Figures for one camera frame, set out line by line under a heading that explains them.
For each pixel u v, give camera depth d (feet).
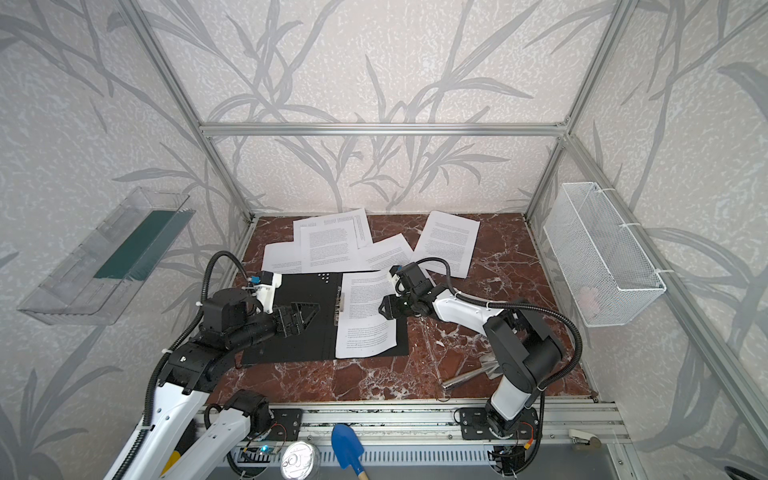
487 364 2.78
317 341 2.88
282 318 1.99
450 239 3.73
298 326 2.01
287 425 2.40
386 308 2.67
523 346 1.50
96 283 2.08
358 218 3.94
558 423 2.46
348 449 2.32
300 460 2.13
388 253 3.56
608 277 2.00
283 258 3.56
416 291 2.31
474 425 2.38
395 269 2.76
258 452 2.32
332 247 3.67
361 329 2.97
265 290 2.08
